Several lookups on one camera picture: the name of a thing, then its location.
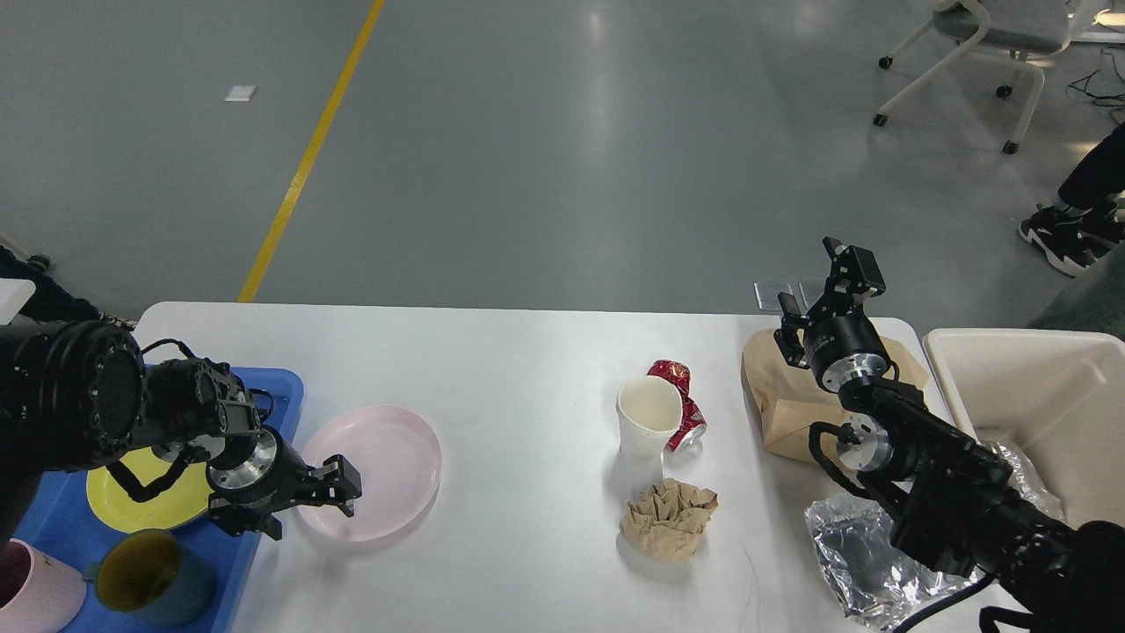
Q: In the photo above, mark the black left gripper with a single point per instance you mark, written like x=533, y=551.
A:
x=262, y=474

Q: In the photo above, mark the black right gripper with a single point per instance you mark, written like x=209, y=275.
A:
x=840, y=343

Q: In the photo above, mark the pink plate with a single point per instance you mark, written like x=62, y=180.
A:
x=399, y=460

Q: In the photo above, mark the dark teal mug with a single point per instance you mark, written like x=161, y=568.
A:
x=154, y=578

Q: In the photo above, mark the white paper cup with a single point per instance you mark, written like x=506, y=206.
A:
x=649, y=410

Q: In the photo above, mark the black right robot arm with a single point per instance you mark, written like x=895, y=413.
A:
x=947, y=495

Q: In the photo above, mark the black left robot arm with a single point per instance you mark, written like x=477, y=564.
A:
x=78, y=396

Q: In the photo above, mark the brown paper bag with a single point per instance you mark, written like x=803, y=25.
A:
x=788, y=398

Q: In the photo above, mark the yellow plate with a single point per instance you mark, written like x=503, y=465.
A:
x=184, y=502

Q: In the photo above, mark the crushed red soda can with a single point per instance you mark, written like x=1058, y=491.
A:
x=693, y=424

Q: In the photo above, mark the blue plastic tray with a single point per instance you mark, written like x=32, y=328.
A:
x=61, y=523

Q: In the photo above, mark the beige plastic bin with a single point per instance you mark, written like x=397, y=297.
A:
x=1059, y=395

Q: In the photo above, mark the person in black trousers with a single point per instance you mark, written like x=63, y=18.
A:
x=1085, y=205

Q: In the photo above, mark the foil piece in bin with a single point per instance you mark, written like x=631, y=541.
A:
x=1025, y=478

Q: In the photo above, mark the crumpled brown paper napkin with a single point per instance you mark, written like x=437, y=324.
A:
x=668, y=520

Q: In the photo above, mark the pink mug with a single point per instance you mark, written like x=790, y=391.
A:
x=38, y=592

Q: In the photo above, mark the crumpled aluminium foil sheet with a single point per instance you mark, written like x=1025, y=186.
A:
x=875, y=583

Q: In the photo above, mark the seated person leg left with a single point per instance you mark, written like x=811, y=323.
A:
x=49, y=302

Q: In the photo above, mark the white office chair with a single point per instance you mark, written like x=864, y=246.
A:
x=1008, y=34

